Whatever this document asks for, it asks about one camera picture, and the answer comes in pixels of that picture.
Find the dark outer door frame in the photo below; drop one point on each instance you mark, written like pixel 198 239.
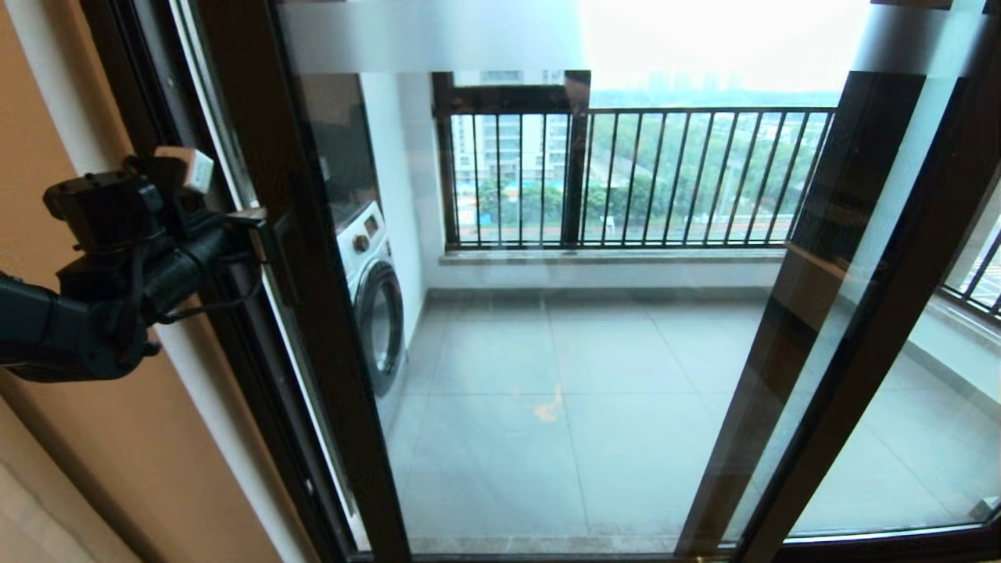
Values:
pixel 148 94

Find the black metal balcony railing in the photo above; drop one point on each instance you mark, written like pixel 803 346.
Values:
pixel 704 111
pixel 977 281

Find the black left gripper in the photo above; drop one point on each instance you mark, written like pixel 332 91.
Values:
pixel 133 234

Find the dark casement window frame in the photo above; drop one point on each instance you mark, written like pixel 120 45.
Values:
pixel 577 156

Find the dark-framed glass sliding door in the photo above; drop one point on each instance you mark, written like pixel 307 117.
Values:
pixel 274 117

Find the white front-load washing machine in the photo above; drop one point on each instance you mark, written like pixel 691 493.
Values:
pixel 375 313

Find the stone window sill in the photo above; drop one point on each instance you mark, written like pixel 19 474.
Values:
pixel 954 328
pixel 626 256

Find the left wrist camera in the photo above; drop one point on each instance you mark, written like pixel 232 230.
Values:
pixel 188 168

